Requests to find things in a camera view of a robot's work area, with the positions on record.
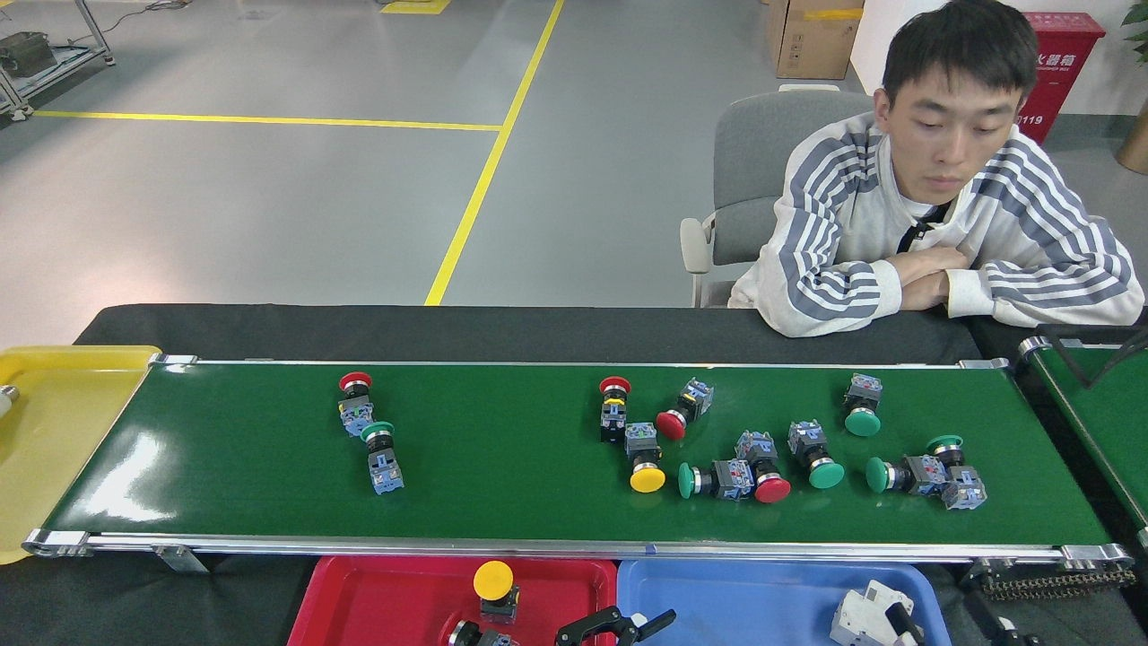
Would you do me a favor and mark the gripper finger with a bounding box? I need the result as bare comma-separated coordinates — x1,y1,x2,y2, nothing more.
554,606,627,646
626,608,679,646
961,588,1046,646
883,603,926,646

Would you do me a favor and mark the white circuit breaker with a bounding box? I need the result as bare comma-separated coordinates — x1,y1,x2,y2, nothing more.
830,580,926,646

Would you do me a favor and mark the yellow mushroom push button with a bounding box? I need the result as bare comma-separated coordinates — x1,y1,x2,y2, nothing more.
473,560,521,625
624,422,667,495

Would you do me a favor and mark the red mushroom push button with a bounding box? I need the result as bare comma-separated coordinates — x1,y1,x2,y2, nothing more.
735,430,793,505
599,376,632,444
655,377,716,441
447,619,519,646
338,371,376,438

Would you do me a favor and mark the blue plastic tray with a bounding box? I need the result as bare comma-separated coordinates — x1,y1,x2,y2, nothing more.
616,559,953,646

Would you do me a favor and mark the red plastic tray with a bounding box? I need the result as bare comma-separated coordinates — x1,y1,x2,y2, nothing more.
287,556,620,646

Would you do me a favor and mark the narrow green conveyor belt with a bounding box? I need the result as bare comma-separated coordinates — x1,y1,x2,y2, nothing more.
1018,335,1148,548

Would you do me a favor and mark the yellow plastic tray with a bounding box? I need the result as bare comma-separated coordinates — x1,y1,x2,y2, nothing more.
0,345,163,566

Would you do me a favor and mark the person's left hand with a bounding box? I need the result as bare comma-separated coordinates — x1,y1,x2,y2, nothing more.
900,270,953,312

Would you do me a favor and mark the person's right hand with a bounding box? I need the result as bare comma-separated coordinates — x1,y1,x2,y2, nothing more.
888,246,974,287

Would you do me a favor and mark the person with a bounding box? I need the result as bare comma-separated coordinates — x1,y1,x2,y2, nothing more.
728,0,1146,339

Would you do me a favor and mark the grey office chair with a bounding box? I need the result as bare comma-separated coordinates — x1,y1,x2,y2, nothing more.
679,83,875,309

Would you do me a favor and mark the potted plant gold planter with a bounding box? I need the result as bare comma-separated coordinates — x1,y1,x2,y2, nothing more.
1117,0,1148,174

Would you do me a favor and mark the red fire extinguisher box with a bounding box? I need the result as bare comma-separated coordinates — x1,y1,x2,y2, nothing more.
1013,12,1107,144

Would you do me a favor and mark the cardboard box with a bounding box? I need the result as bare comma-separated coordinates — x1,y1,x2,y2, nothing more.
765,0,866,82

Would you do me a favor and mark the metal rack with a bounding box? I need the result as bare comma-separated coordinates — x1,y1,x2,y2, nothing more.
0,0,116,122

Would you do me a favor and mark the dark grey box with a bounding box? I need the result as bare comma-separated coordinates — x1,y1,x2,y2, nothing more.
0,31,57,78

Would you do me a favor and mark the black drive chain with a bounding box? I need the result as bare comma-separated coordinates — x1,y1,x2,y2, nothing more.
973,563,1135,600

